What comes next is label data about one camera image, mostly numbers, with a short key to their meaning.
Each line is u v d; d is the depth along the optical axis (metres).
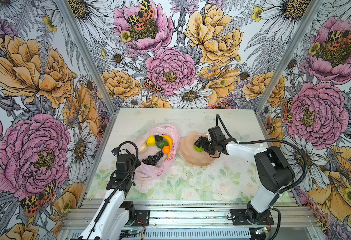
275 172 0.48
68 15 0.73
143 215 0.76
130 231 0.71
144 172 0.82
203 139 0.87
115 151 0.73
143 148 0.96
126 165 0.65
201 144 0.86
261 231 0.72
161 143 0.97
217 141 0.75
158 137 1.00
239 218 0.74
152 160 0.91
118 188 0.56
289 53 0.89
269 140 0.55
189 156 0.97
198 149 0.96
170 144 0.99
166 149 0.94
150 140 0.98
